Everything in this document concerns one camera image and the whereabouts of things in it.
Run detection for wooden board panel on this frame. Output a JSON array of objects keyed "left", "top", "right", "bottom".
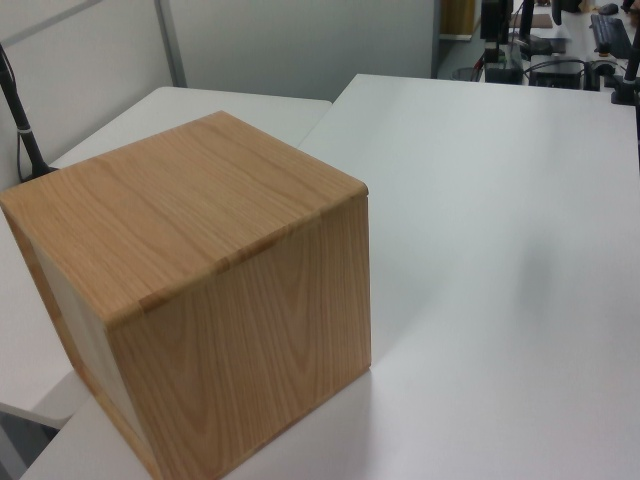
[{"left": 439, "top": 0, "right": 475, "bottom": 37}]

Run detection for wooden drawer cabinet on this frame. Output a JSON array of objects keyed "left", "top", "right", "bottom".
[{"left": 0, "top": 110, "right": 374, "bottom": 480}]

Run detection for grey partition post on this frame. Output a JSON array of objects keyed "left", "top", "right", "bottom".
[{"left": 153, "top": 0, "right": 189, "bottom": 89}]

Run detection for black monitor stand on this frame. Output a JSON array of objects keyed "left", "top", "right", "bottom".
[{"left": 517, "top": 0, "right": 535, "bottom": 40}]

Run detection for black flexible stand with cable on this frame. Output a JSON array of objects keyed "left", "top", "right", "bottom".
[{"left": 0, "top": 42, "right": 62, "bottom": 184}]

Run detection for black keyboard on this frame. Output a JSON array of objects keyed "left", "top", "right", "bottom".
[{"left": 589, "top": 13, "right": 635, "bottom": 58}]

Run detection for black computer monitor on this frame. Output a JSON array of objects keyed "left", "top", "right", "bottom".
[{"left": 480, "top": 0, "right": 515, "bottom": 45}]

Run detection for black camera stand pole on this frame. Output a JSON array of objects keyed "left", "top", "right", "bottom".
[{"left": 608, "top": 28, "right": 640, "bottom": 106}]

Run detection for black desktop computer box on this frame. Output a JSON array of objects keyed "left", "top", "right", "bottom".
[{"left": 530, "top": 58, "right": 587, "bottom": 91}]

